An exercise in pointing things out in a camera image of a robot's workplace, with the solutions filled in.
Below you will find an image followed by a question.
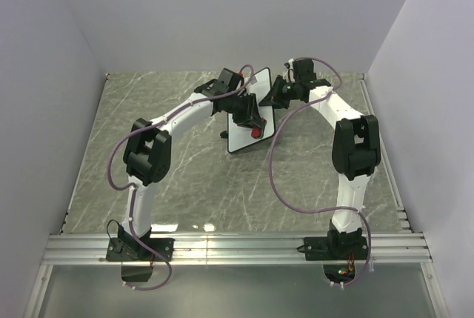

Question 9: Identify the small black-framed whiteboard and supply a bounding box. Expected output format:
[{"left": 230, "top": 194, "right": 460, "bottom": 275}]
[{"left": 227, "top": 67, "right": 276, "bottom": 153}]

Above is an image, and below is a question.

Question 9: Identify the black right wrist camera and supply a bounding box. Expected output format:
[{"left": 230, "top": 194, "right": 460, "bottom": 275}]
[{"left": 293, "top": 59, "right": 317, "bottom": 82}]

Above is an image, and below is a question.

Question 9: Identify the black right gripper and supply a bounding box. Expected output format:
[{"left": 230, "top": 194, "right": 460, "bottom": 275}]
[{"left": 258, "top": 76, "right": 299, "bottom": 110}]

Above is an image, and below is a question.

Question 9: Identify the aluminium side rail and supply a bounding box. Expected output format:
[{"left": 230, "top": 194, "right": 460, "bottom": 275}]
[{"left": 358, "top": 73, "right": 413, "bottom": 233}]

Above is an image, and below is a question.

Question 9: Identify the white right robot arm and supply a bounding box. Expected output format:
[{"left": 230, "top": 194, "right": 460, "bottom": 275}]
[{"left": 260, "top": 74, "right": 381, "bottom": 259}]

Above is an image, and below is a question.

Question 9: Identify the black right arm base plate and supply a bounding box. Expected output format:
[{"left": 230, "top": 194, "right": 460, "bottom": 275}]
[{"left": 296, "top": 236, "right": 368, "bottom": 261}]

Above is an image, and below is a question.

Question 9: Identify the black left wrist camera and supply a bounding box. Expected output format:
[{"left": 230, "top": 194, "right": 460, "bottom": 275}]
[{"left": 214, "top": 68, "right": 244, "bottom": 93}]

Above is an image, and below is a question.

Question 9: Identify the red and black whiteboard eraser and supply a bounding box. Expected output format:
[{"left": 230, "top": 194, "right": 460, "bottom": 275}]
[{"left": 251, "top": 127, "right": 264, "bottom": 139}]

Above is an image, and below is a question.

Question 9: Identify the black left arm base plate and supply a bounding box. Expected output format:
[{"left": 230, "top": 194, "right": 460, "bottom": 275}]
[{"left": 105, "top": 237, "right": 174, "bottom": 262}]

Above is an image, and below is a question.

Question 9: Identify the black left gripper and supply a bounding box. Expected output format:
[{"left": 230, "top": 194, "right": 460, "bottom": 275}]
[{"left": 226, "top": 93, "right": 264, "bottom": 130}]

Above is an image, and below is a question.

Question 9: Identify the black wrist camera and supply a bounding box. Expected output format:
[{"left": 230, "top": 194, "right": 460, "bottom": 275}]
[
  {"left": 214, "top": 68, "right": 244, "bottom": 93},
  {"left": 293, "top": 59, "right": 317, "bottom": 82}
]

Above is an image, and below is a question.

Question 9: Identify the aluminium extrusion rail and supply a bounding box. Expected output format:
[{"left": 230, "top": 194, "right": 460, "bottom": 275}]
[{"left": 41, "top": 233, "right": 433, "bottom": 266}]

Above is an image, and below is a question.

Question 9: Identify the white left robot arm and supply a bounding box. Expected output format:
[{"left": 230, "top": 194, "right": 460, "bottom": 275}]
[{"left": 116, "top": 93, "right": 276, "bottom": 260}]

